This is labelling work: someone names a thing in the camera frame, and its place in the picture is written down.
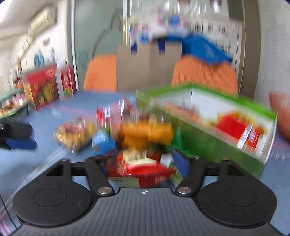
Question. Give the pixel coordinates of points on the blue flower wall decal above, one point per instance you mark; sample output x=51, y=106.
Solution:
x=39, y=59

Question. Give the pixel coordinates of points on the cat outline window decal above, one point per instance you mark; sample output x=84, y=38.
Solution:
x=102, y=36

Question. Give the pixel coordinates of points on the blue bag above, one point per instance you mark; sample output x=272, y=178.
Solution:
x=204, y=50

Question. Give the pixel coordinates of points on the white air conditioner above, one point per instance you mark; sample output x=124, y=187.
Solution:
x=42, y=21

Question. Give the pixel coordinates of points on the floral cloth bag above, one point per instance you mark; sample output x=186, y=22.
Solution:
x=158, y=25

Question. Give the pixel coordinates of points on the white bottle red label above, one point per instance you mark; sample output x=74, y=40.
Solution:
x=67, y=82

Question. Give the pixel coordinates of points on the red checkered snack packet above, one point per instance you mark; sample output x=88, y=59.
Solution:
x=235, y=129

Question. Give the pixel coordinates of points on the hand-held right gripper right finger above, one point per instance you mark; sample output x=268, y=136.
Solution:
x=180, y=162

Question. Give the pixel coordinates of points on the orange chair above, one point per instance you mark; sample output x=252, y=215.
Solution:
x=100, y=72
x=204, y=74

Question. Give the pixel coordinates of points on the red white snack packet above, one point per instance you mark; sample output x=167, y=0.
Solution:
x=140, y=170

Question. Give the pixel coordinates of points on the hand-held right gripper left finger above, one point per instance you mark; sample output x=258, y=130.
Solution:
x=97, y=169

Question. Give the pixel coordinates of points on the clear yellow bread packet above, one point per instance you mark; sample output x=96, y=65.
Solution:
x=74, y=133

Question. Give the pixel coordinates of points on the red cracker box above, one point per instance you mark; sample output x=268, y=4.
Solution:
x=42, y=88

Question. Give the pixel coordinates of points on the brown cardboard sheet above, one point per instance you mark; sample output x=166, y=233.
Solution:
x=147, y=70

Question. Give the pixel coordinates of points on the green cardboard box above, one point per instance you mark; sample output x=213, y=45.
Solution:
x=204, y=145

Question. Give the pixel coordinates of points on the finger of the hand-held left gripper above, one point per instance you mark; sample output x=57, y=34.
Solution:
x=22, y=144
x=17, y=130

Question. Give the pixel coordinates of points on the pile of snack packets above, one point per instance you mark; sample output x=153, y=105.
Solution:
x=145, y=131

